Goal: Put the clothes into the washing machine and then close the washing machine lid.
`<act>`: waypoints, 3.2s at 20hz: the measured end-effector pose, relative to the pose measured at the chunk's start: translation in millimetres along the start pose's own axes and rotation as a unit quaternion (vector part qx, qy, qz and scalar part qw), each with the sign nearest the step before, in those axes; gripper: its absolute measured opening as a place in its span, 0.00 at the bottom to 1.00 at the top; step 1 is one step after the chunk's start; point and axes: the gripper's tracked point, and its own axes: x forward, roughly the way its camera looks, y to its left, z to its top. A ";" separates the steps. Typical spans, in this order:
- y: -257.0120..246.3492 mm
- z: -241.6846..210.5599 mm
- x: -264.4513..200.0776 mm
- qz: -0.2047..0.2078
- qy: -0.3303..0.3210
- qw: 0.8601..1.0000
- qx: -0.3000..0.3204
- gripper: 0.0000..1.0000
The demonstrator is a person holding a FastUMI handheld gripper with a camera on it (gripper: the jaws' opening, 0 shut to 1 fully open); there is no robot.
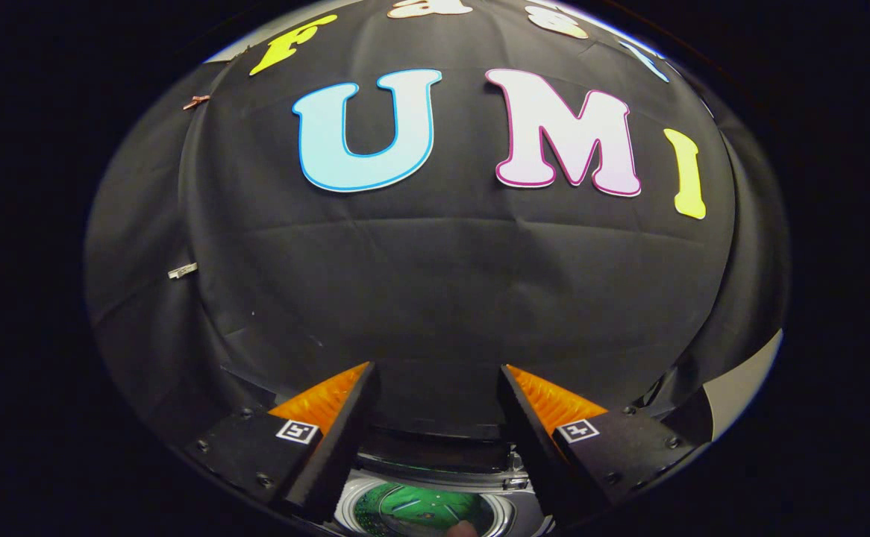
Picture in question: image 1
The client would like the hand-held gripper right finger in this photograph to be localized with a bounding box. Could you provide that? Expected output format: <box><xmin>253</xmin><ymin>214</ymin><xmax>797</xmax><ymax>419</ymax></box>
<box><xmin>495</xmin><ymin>364</ymin><xmax>708</xmax><ymax>527</ymax></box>

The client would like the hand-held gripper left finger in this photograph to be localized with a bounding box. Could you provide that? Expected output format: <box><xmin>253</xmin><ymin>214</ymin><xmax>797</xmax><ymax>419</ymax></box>
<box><xmin>185</xmin><ymin>362</ymin><xmax>381</xmax><ymax>524</ymax></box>

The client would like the grey washing machine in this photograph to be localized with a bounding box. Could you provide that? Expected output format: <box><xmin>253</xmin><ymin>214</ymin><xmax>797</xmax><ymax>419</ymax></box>
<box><xmin>334</xmin><ymin>425</ymin><xmax>555</xmax><ymax>537</ymax></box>

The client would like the green polo shirt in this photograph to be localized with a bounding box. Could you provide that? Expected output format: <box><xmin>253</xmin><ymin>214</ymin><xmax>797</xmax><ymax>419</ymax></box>
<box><xmin>353</xmin><ymin>483</ymin><xmax>484</xmax><ymax>535</ymax></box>

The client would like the black backdrop cloth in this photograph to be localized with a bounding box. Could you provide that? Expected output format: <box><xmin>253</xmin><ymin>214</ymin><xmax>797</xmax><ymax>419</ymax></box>
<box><xmin>83</xmin><ymin>0</ymin><xmax>790</xmax><ymax>448</ymax></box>

